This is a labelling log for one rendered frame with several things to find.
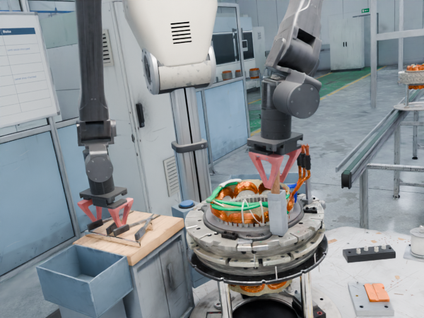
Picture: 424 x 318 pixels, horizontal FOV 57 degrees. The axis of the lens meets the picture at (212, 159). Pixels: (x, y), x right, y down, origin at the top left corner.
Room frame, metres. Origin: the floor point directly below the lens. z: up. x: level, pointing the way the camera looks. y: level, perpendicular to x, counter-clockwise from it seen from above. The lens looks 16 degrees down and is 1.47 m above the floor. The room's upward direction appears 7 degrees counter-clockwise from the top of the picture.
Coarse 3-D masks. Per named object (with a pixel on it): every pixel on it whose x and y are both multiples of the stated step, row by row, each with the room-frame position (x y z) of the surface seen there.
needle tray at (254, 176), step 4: (288, 172) 1.18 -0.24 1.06; (292, 172) 1.18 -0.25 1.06; (296, 172) 1.17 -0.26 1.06; (232, 176) 1.23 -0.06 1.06; (236, 176) 1.22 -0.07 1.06; (240, 176) 1.22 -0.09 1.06; (244, 176) 1.22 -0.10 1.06; (248, 176) 1.21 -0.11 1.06; (252, 176) 1.21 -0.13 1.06; (256, 176) 1.21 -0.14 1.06; (268, 176) 1.20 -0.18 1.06; (288, 176) 1.18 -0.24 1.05; (292, 176) 1.18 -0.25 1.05; (296, 176) 1.17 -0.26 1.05; (288, 180) 1.18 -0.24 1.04; (292, 180) 1.18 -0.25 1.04; (296, 180) 1.17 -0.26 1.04; (288, 184) 1.08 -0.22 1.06; (304, 184) 1.07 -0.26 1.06; (292, 188) 1.08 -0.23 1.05; (300, 188) 1.07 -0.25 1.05; (304, 188) 1.07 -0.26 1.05; (300, 192) 1.07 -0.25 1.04; (304, 192) 1.07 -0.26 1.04
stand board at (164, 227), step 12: (132, 216) 0.97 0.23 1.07; (144, 216) 0.96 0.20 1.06; (168, 216) 0.94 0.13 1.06; (132, 228) 0.90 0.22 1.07; (156, 228) 0.88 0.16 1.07; (168, 228) 0.87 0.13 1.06; (180, 228) 0.91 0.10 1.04; (84, 240) 0.86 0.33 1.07; (96, 240) 0.85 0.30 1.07; (144, 240) 0.82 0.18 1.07; (156, 240) 0.83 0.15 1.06; (120, 252) 0.78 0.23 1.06; (132, 252) 0.77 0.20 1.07; (144, 252) 0.79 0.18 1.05; (132, 264) 0.76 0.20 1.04
